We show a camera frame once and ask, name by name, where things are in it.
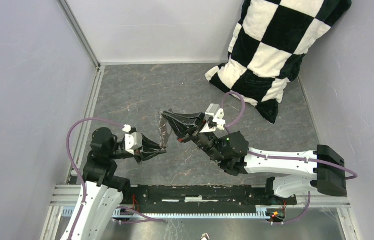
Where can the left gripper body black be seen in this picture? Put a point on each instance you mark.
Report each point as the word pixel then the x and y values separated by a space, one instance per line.
pixel 137 154

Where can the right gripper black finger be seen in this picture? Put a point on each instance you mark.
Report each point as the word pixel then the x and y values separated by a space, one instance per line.
pixel 185 119
pixel 184 131

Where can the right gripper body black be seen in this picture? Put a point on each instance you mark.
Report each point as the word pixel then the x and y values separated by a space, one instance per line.
pixel 205 142

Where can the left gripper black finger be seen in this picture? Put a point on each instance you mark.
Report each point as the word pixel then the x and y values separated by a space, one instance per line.
pixel 149 144
pixel 148 155

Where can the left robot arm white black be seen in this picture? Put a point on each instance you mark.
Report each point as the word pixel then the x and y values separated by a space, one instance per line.
pixel 101 191

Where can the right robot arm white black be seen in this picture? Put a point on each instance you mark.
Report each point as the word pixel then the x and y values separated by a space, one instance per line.
pixel 322 170

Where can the black white checkered blanket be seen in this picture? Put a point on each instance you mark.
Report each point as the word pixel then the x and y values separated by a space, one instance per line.
pixel 268 46

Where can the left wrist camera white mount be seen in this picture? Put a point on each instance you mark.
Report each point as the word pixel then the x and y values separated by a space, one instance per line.
pixel 133 140

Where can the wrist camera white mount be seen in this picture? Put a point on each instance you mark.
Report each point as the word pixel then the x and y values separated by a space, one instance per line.
pixel 133 140
pixel 214 119

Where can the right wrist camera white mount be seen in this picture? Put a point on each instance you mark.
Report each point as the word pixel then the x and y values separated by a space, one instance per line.
pixel 214 119

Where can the white toothed cable duct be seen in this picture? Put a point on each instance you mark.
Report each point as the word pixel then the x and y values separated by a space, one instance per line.
pixel 259 213

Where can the aluminium corner frame post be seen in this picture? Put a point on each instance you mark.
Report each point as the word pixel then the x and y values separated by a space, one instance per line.
pixel 76 27

